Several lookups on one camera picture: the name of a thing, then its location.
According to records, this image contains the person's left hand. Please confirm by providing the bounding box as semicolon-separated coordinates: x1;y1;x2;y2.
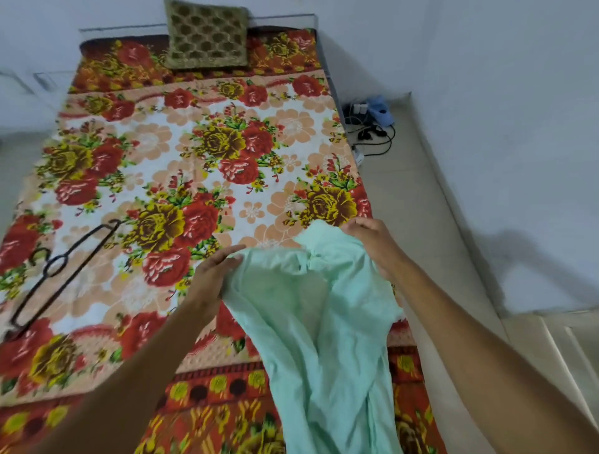
186;244;247;313

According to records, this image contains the person's right hand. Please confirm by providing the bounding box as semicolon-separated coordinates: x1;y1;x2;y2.
340;217;413;282

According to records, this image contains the mint green garment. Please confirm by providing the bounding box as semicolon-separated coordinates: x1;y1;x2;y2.
222;219;405;454

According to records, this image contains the person's right forearm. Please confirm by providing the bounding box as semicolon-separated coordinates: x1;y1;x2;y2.
389;260;599;454

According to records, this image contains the person's left forearm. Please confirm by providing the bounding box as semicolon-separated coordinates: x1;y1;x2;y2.
29;295;215;454

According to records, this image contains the floral bed sheet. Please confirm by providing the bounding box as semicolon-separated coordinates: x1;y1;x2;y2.
0;29;447;454

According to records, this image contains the blue cloth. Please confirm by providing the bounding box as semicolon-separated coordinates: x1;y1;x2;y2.
366;95;396;128

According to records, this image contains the black clothes hanger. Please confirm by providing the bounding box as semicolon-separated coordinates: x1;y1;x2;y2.
5;219;122;341

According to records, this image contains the olive patterned cushion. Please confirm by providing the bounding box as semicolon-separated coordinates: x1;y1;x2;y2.
163;0;250;70

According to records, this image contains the black cable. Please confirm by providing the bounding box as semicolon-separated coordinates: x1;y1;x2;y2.
345;104;397;157

